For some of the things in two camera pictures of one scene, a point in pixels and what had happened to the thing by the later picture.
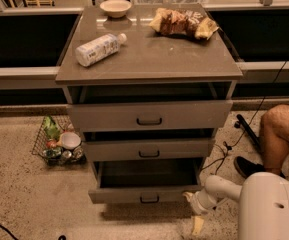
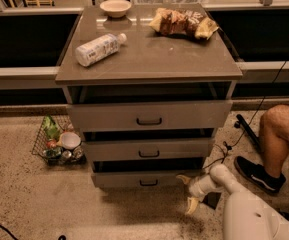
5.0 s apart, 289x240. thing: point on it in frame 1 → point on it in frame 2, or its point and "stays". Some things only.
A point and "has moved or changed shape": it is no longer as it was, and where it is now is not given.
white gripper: [197, 203] → [195, 189]
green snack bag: [51, 130] stays
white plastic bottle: [98, 49] stays
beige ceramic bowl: [115, 8] stays
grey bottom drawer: [145, 181] has moved or changed shape
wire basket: [59, 141] stays
